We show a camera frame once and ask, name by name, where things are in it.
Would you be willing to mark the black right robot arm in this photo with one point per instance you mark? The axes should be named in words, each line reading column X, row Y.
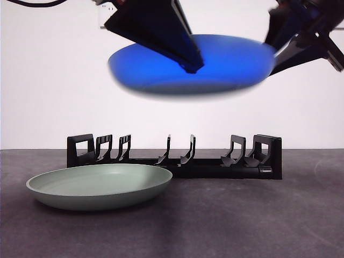
column 322, row 13

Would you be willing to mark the blue plate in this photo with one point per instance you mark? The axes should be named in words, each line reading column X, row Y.
column 228, row 67

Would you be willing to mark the pale green plate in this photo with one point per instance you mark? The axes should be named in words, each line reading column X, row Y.
column 102, row 188

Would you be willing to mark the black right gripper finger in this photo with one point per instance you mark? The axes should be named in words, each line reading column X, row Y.
column 279, row 27
column 301, row 51

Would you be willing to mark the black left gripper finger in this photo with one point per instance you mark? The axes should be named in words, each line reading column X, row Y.
column 153, row 29
column 186, row 21

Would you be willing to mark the black plastic plate rack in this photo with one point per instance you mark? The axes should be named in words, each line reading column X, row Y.
column 215, row 169

